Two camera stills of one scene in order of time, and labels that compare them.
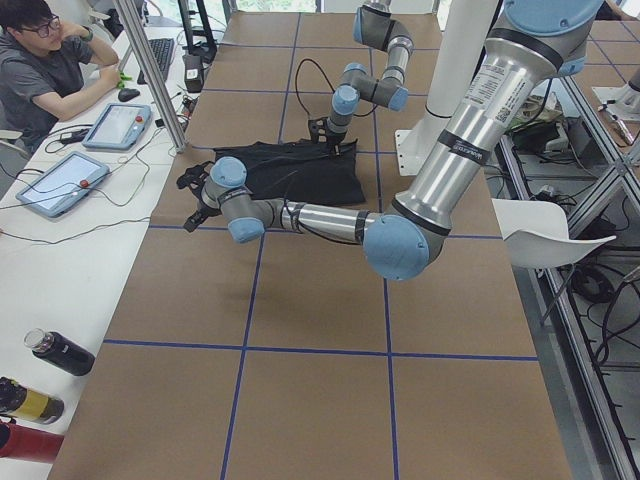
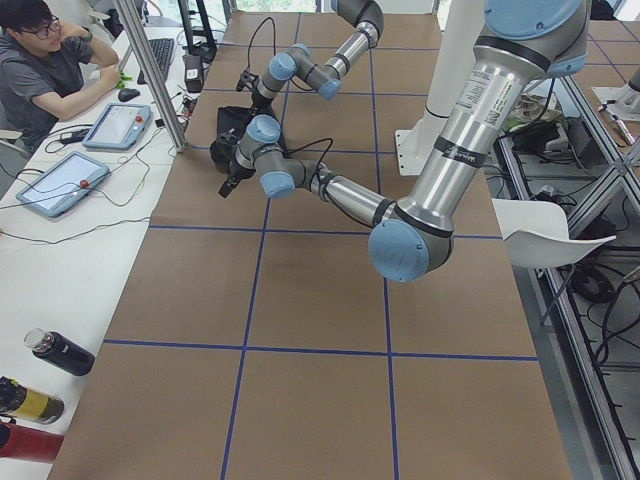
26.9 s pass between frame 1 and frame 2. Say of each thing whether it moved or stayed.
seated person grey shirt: stayed
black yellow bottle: stayed
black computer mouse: stayed
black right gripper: moved
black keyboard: stayed
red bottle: stayed
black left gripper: moved
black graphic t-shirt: moved
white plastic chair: stayed
